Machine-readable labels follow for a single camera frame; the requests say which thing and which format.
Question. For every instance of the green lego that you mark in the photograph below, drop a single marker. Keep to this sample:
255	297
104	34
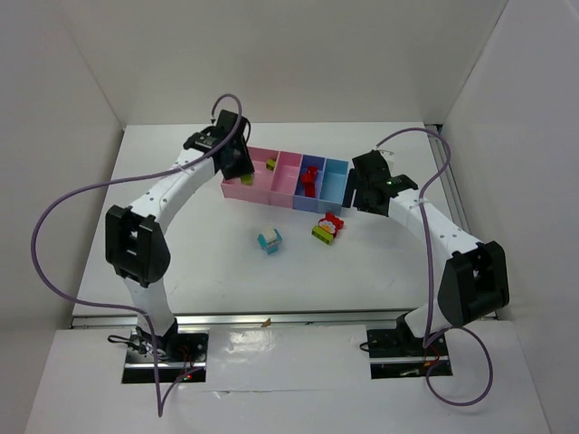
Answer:
247	179

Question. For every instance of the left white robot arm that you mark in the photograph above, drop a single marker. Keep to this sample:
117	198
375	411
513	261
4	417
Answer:
135	243

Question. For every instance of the purple container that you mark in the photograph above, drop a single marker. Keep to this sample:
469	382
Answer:
302	201

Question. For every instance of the large pink container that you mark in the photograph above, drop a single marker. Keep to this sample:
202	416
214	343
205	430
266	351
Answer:
259	190

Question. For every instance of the teal lego piece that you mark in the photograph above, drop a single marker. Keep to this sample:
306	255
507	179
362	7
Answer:
272	247

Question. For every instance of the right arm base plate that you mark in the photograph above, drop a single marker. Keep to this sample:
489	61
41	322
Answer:
391	359

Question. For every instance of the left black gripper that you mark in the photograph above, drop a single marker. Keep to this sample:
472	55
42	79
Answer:
240	159

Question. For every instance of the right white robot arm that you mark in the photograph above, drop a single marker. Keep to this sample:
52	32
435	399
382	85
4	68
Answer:
474	278

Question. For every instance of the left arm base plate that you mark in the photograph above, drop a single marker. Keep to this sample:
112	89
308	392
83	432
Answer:
186	353

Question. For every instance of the lime green base brick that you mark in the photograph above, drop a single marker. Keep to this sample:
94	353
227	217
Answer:
323	235

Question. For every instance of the aluminium rail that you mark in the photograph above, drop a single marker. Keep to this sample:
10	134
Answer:
245	319
444	192

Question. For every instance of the red lego brick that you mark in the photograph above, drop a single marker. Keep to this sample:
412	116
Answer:
309	176
310	190

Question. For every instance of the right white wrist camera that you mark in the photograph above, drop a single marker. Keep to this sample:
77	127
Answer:
388	156

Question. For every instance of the right side aluminium rail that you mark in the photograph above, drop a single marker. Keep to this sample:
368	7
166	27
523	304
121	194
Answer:
444	192

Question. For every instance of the red flower lego figure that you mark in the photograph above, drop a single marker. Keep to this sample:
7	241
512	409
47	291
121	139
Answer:
331	224

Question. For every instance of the small pink container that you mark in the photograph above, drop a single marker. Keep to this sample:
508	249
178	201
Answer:
285	179

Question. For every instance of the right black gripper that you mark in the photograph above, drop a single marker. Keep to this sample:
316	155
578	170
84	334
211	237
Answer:
351	188

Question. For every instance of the front aluminium rail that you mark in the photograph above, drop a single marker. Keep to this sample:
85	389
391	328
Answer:
245	319

